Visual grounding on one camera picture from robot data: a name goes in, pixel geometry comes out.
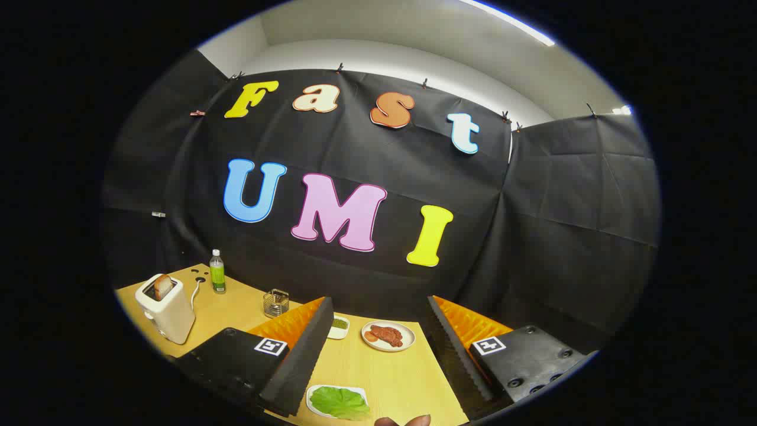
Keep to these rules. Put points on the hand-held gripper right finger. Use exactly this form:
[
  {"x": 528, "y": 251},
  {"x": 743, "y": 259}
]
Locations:
[{"x": 452, "y": 355}]

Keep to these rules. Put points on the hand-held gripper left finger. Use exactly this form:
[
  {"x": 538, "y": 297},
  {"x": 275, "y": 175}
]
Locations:
[{"x": 298, "y": 361}]

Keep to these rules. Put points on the green lettuce leaf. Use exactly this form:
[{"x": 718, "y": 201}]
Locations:
[{"x": 340, "y": 403}]

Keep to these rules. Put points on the toasted bread slice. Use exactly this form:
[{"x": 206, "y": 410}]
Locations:
[{"x": 162, "y": 287}]

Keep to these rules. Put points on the round white steak plate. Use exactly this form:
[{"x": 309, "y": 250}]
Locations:
[{"x": 411, "y": 336}]

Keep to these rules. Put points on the white divided bean dish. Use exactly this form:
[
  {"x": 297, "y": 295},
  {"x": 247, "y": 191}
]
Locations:
[{"x": 340, "y": 331}]

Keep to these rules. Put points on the square white plate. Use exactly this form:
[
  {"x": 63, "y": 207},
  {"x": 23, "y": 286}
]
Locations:
[{"x": 313, "y": 410}]

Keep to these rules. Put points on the brown steak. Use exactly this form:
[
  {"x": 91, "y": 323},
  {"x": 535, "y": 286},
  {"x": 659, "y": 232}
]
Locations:
[{"x": 387, "y": 335}]

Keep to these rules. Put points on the orange carrot slice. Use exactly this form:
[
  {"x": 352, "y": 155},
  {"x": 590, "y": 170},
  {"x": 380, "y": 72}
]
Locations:
[{"x": 371, "y": 336}]

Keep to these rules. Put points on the green label drink bottle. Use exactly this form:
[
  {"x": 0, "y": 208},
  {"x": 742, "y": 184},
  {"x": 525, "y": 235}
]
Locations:
[{"x": 217, "y": 275}]

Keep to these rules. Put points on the white toaster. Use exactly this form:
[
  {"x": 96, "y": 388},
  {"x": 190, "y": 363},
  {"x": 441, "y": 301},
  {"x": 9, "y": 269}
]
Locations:
[{"x": 174, "y": 316}]

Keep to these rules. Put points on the black backdrop cloth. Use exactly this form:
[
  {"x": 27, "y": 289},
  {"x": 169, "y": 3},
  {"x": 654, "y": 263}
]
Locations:
[{"x": 355, "y": 148}]

